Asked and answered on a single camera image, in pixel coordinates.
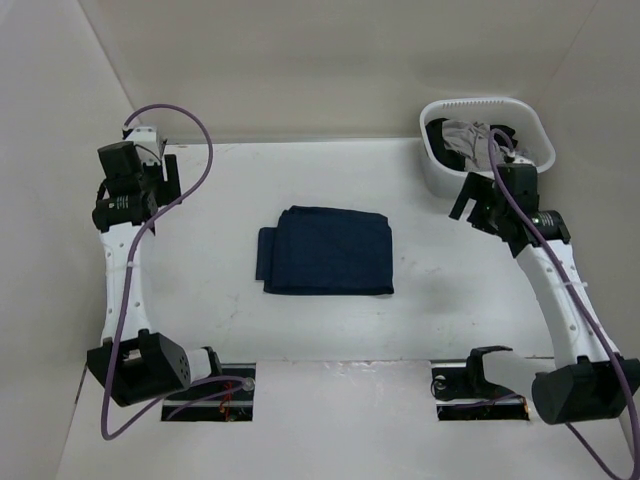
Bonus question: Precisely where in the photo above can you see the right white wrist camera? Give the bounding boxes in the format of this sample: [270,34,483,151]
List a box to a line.
[503,150,535,166]

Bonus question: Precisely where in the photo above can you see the dark blue denim trousers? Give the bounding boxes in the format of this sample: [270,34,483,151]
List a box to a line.
[255,205,394,296]

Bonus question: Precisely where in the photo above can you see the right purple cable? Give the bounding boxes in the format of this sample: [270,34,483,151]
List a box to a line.
[486,128,636,480]

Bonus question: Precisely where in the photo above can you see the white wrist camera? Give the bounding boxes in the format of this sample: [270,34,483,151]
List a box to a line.
[503,150,535,166]
[122,125,166,166]

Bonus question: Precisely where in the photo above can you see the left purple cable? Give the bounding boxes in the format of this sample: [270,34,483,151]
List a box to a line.
[100,103,251,441]

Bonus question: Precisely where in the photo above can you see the grey garment in basket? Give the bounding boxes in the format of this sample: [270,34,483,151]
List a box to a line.
[436,119,535,173]

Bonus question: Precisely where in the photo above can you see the purple cable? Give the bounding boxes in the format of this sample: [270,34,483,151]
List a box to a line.
[100,103,251,441]
[486,128,636,480]

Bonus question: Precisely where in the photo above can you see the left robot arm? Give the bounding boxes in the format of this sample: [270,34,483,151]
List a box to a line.
[87,141,225,406]

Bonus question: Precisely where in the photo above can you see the black garment in basket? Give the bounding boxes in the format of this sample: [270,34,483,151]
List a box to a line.
[425,118,518,172]

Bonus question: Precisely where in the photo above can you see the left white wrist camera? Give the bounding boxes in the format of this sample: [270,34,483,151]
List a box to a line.
[122,125,166,166]

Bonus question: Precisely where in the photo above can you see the white plastic laundry basket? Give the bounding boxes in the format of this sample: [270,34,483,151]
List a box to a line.
[418,97,556,200]

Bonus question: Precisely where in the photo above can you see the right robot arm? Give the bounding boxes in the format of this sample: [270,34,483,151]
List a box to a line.
[450,164,639,425]

